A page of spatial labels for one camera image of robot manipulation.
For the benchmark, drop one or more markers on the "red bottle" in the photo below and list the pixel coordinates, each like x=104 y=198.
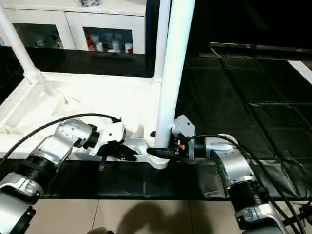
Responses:
x=89 y=43

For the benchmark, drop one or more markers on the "black work mat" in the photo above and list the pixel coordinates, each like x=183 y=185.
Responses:
x=243 y=107

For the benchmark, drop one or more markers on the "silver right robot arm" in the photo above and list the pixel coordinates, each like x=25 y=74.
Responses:
x=234 y=165

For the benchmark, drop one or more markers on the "small silver ornament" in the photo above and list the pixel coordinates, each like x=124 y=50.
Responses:
x=90 y=2

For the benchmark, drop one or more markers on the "white flat board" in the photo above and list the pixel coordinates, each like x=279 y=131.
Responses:
x=303 y=70

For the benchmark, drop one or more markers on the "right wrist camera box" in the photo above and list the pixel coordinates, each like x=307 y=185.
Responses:
x=183 y=126

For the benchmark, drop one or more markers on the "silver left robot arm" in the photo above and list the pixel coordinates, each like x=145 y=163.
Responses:
x=53 y=146

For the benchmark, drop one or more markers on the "white glass-door cabinet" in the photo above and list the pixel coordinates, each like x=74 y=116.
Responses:
x=73 y=24

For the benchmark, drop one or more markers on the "white plastic table top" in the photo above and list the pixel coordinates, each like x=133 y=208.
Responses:
x=73 y=97

